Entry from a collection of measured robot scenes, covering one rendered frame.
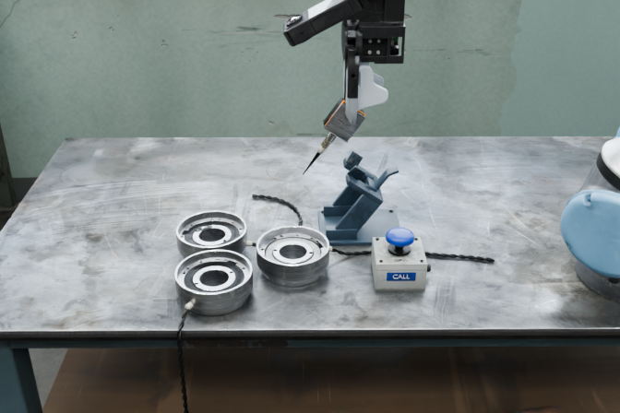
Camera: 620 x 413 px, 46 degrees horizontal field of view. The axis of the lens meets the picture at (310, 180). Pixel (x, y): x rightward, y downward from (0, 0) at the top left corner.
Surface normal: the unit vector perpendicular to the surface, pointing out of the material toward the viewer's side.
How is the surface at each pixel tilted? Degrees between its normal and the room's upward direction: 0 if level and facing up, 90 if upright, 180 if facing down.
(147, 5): 90
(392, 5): 90
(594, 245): 98
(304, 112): 90
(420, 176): 0
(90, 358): 0
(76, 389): 0
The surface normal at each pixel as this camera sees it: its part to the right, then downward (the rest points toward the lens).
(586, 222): -0.63, 0.48
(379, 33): 0.03, 0.47
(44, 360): 0.00, -0.88
